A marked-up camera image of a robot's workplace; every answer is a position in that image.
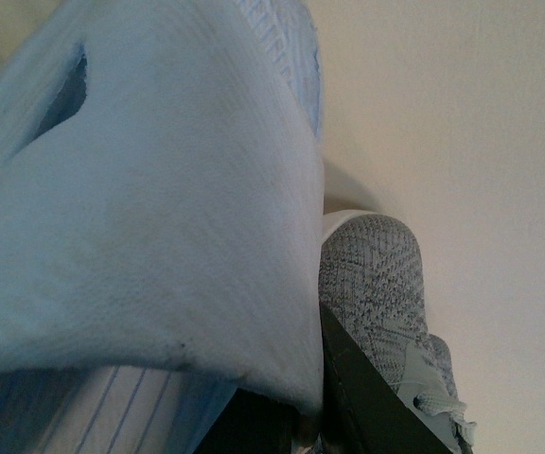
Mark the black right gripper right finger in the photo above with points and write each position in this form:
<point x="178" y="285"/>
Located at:
<point x="361" y="412"/>

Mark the white slide sandal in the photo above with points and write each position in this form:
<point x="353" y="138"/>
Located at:
<point x="161" y="204"/>

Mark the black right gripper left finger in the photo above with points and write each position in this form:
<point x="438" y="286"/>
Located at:
<point x="250" y="423"/>

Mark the grey sneaker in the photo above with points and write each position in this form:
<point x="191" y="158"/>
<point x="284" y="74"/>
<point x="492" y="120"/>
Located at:
<point x="371" y="279"/>

